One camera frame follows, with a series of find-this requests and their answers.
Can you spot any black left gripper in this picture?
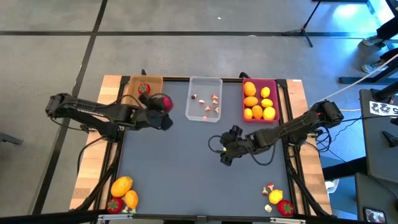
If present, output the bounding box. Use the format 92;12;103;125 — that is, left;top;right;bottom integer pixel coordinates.
132;93;174;131

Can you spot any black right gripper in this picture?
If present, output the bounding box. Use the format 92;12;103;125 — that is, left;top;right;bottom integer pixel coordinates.
220;124;252;167

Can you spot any red toy tomato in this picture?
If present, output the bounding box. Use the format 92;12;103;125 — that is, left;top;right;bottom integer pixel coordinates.
161;96;174;113
107;197;125;215
137;82;151;95
277;199;295;217

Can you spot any large yellow toy lemon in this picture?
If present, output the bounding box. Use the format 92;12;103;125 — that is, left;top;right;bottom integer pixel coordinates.
262;106;277;121

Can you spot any large orange toy mango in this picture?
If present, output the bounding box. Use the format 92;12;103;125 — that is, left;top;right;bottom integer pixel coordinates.
243;81;257;97
110;175;134;198

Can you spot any brown plastic basket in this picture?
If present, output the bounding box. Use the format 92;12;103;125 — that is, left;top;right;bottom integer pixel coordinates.
123;75;164;108

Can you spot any clear plastic bin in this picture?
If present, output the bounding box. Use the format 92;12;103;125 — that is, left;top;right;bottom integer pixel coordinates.
185;76;224;123

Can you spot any dark grey table mat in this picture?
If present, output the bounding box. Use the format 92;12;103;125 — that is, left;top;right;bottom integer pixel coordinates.
116;81;295;217

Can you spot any magenta plastic basket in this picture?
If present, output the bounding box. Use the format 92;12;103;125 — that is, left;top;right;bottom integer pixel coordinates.
241;77;280;124

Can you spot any white floor object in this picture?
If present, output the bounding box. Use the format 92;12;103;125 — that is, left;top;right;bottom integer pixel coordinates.
325;179;340;191

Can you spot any black tripod stand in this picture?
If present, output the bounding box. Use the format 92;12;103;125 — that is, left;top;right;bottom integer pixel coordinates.
281;0;324;48

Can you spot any black floor stand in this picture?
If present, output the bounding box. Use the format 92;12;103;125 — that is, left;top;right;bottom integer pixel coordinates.
338;60;398;85

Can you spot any black cabinet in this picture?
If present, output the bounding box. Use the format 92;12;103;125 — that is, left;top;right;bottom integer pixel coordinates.
359;88;398;184

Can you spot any grey floor object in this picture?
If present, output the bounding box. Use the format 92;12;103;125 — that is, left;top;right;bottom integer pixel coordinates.
0;132;24;146

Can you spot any black crossbar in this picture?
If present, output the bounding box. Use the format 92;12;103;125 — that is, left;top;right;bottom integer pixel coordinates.
0;210;398;224

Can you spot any white numbered tag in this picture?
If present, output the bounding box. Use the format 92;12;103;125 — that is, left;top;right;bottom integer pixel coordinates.
369;100;398;116

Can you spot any phone with lit screen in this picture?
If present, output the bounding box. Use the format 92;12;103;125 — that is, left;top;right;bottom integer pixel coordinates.
363;207;387;224

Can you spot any person's shoe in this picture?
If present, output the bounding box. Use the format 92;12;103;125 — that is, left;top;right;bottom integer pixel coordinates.
361;35;385;47
361;59;388;74

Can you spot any person's leg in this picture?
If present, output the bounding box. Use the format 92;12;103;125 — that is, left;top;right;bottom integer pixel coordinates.
379;46;398;63
376;15;398;41

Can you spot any silver metal bracket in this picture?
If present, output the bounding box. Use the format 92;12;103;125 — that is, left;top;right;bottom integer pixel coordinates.
269;217;307;224
97;213;125;222

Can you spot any white floor cable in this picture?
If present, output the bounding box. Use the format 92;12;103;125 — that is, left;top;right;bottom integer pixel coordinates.
323;54;398;112

